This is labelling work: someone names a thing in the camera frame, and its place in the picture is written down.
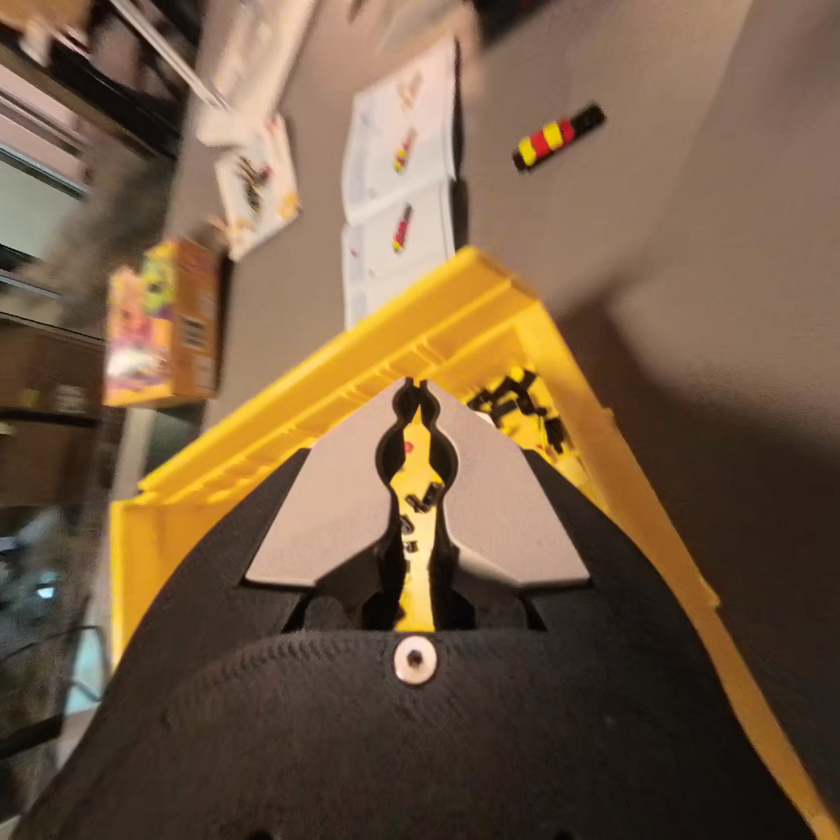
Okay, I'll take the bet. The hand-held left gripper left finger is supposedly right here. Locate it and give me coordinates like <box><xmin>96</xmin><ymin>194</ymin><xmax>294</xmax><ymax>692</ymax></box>
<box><xmin>244</xmin><ymin>377</ymin><xmax>421</xmax><ymax>588</ymax></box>

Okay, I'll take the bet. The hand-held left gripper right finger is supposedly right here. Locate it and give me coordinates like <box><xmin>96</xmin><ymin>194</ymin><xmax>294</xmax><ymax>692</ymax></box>
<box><xmin>420</xmin><ymin>379</ymin><xmax>590</xmax><ymax>593</ymax></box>

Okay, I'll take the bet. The pile of lego pieces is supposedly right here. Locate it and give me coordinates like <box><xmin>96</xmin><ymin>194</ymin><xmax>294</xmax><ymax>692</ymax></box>
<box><xmin>399</xmin><ymin>367</ymin><xmax>573</xmax><ymax>580</ymax></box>

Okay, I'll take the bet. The yellow plastic bin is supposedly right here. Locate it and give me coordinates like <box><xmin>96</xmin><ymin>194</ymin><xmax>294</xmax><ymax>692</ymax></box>
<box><xmin>110</xmin><ymin>246</ymin><xmax>840</xmax><ymax>840</ymax></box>

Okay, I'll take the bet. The black red yellow lego assembly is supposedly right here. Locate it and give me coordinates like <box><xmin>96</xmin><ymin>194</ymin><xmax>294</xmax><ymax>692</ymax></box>
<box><xmin>512</xmin><ymin>104</ymin><xmax>606</xmax><ymax>175</ymax></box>

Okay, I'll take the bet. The cardboard lego box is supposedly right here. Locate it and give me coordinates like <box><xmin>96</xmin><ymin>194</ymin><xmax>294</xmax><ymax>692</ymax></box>
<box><xmin>101</xmin><ymin>238</ymin><xmax>224</xmax><ymax>408</ymax></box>

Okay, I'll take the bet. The light blue instruction booklet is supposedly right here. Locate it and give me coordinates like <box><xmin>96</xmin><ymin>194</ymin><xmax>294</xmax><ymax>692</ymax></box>
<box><xmin>341</xmin><ymin>36</ymin><xmax>460</xmax><ymax>329</ymax></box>

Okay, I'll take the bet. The white picture-cover instruction booklet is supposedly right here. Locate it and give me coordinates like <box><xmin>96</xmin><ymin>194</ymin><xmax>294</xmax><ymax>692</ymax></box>
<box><xmin>213</xmin><ymin>112</ymin><xmax>303</xmax><ymax>262</ymax></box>

